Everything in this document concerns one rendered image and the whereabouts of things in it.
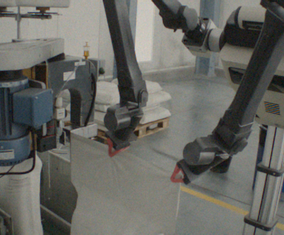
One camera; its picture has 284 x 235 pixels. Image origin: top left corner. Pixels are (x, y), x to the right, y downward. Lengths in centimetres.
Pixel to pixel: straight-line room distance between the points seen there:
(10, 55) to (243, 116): 60
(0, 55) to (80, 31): 576
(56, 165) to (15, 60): 117
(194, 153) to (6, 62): 53
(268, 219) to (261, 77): 95
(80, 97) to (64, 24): 505
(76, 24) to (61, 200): 484
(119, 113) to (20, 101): 29
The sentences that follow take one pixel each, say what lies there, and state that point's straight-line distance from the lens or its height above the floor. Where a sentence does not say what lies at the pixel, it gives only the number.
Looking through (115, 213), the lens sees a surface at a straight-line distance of 127.
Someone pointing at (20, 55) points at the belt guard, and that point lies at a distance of 97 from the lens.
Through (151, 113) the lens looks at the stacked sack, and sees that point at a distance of 470.
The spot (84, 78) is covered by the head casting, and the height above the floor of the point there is 126.
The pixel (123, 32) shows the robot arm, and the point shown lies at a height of 147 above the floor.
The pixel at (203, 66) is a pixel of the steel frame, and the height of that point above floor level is 25.
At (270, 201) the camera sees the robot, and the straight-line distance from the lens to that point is 158.
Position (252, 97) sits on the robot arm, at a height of 136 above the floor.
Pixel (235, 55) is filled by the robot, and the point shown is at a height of 140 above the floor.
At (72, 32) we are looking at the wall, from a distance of 656.
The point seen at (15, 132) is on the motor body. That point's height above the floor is 119.
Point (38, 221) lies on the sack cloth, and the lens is 186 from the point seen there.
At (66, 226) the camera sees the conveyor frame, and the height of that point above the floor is 40.
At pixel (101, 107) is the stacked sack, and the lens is 414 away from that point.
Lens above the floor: 152
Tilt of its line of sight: 16 degrees down
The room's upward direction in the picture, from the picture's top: 3 degrees clockwise
